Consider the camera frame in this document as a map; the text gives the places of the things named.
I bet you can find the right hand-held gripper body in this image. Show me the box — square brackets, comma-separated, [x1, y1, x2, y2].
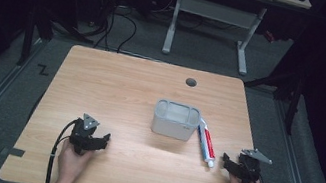
[233, 146, 275, 183]

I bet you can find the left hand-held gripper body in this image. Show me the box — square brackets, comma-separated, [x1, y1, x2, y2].
[66, 110, 104, 159]

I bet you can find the white red blue toothpaste tube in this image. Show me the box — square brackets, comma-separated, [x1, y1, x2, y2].
[191, 116, 224, 170]

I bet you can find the white plastic holder box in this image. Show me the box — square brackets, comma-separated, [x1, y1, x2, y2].
[148, 96, 204, 144]

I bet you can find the person's left hand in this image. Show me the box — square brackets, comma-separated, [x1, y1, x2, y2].
[53, 138, 97, 183]

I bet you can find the grey tape strip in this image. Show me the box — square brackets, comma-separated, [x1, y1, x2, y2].
[0, 144, 27, 159]

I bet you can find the black zigzag tape mark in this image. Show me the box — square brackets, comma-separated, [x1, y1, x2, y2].
[35, 62, 52, 77]

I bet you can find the black metal stand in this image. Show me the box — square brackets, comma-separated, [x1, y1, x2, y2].
[235, 60, 309, 137]
[15, 1, 99, 79]

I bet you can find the small red object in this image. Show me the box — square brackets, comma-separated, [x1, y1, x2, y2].
[261, 29, 278, 45]

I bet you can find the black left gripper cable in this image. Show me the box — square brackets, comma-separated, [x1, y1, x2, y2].
[44, 116, 79, 183]

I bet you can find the dark round cable grommet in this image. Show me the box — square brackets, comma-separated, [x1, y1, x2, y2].
[184, 76, 199, 89]

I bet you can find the black floor cable bundle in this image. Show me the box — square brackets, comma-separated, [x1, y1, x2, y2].
[89, 0, 120, 52]

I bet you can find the wooden desk with white frame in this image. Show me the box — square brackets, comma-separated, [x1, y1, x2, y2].
[83, 0, 314, 86]

